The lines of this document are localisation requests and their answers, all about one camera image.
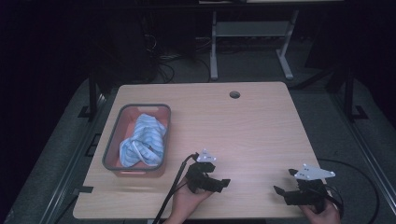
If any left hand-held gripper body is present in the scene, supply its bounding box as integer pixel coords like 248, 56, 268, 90
185, 148, 222, 194

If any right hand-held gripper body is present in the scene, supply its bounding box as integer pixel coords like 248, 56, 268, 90
283, 163, 336, 215

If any blue striped cloth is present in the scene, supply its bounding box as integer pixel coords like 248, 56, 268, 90
119, 113, 167, 168

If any pink basket with grey rim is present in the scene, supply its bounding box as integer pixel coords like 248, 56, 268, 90
102, 103, 172, 178

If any person's left hand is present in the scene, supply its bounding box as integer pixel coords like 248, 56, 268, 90
163, 178, 216, 224

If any person's right hand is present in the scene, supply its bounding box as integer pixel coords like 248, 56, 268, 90
298, 199, 342, 224

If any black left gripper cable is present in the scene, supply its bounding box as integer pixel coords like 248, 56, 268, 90
151, 151, 200, 224

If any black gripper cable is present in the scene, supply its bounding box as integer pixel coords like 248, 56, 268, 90
151, 151, 200, 224
317, 158, 381, 218

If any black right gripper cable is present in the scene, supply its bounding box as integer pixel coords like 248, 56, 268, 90
317, 158, 381, 218

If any metal frame rail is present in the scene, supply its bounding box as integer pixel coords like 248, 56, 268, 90
329, 91, 396, 216
38, 91, 108, 224

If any black stand post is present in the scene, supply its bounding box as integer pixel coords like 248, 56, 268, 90
78, 69, 100, 120
342, 66, 369, 123

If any tangle of floor cables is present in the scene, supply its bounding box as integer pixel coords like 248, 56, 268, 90
143, 32, 213, 84

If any black table edge bracket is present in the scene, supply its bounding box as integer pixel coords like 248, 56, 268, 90
72, 185, 94, 196

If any white metal table frame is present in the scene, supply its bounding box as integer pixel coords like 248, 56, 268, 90
209, 8, 300, 82

